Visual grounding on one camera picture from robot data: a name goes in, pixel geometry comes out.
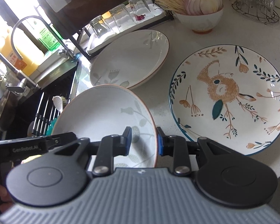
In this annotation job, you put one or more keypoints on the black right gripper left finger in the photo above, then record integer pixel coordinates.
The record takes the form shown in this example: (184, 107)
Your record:
(110, 147)

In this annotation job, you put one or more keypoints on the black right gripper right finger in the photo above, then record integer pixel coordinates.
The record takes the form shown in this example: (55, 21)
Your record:
(177, 148)

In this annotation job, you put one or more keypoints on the white leaf plate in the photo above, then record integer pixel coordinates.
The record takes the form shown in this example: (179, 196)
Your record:
(107, 110)
(130, 60)

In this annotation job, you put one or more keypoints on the person's hand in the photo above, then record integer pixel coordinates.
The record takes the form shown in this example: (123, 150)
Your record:
(5, 198)

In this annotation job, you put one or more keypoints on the black sink cutlery rack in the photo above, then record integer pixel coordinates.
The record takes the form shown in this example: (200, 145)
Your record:
(45, 117)

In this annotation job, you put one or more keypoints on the bird pattern plate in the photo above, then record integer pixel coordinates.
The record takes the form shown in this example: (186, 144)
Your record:
(230, 94)

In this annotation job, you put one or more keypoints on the orange detergent bottle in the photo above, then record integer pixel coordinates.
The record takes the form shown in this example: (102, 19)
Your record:
(32, 56)

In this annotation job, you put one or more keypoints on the upturned glass left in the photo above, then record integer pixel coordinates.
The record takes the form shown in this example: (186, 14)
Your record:
(100, 26)

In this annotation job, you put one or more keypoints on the upturned glass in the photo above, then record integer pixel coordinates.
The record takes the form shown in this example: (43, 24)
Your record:
(100, 26)
(121, 16)
(140, 5)

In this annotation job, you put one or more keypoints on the upturned glass middle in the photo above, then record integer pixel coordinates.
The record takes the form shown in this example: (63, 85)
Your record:
(121, 16)

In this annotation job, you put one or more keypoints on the green dish soap bottle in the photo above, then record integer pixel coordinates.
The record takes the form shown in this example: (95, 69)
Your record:
(41, 32)

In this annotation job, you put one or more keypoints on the white drying tray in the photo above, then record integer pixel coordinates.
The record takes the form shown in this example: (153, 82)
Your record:
(95, 43)

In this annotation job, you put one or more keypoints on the bowl with onion slices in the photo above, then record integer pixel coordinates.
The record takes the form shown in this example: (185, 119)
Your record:
(201, 16)

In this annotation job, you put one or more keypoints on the upturned glass right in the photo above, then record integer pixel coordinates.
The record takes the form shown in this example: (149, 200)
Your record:
(140, 5)

